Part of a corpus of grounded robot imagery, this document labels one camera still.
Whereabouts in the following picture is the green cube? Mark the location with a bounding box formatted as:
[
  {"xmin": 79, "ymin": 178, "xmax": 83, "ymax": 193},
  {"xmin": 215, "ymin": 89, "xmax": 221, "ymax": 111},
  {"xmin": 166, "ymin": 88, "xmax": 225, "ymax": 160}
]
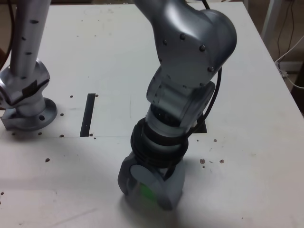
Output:
[{"xmin": 138, "ymin": 182, "xmax": 158, "ymax": 205}]

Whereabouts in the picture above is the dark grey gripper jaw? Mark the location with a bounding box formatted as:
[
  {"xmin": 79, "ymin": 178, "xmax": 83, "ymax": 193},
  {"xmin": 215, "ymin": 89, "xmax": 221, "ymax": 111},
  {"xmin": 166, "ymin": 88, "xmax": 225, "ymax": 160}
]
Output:
[{"xmin": 117, "ymin": 156, "xmax": 141, "ymax": 197}]

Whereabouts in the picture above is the thin black hanging cable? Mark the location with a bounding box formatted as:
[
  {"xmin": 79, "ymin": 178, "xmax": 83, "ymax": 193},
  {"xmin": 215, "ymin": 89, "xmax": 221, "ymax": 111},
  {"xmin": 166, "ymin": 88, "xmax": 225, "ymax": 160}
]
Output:
[
  {"xmin": 276, "ymin": 1, "xmax": 292, "ymax": 61},
  {"xmin": 289, "ymin": 1, "xmax": 296, "ymax": 47}
]

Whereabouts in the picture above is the grey gripper jaw round hinge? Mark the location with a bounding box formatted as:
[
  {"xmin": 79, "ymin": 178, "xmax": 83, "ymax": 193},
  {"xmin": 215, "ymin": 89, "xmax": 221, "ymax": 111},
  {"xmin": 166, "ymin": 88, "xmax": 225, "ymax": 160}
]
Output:
[{"xmin": 129, "ymin": 163, "xmax": 186, "ymax": 211}]

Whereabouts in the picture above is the black tape square outline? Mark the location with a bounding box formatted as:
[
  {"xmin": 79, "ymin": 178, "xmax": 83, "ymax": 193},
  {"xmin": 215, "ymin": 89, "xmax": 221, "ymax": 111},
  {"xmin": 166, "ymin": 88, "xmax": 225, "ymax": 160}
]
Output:
[{"xmin": 194, "ymin": 118, "xmax": 208, "ymax": 134}]

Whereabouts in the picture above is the white cable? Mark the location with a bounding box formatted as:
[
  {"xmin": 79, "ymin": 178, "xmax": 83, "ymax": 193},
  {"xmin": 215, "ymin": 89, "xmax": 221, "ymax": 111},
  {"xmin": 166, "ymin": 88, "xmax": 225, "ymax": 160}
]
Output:
[{"xmin": 274, "ymin": 35, "xmax": 304, "ymax": 90}]

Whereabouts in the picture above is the black tape strip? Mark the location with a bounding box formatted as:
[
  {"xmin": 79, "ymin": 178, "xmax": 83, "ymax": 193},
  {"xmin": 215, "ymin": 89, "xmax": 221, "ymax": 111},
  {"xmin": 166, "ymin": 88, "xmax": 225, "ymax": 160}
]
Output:
[{"xmin": 79, "ymin": 93, "xmax": 96, "ymax": 138}]

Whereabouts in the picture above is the white metal frame leg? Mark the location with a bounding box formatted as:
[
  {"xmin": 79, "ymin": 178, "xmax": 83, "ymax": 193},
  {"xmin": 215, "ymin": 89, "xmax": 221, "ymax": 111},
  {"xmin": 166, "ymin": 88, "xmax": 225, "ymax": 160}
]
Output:
[{"xmin": 260, "ymin": 0, "xmax": 281, "ymax": 52}]

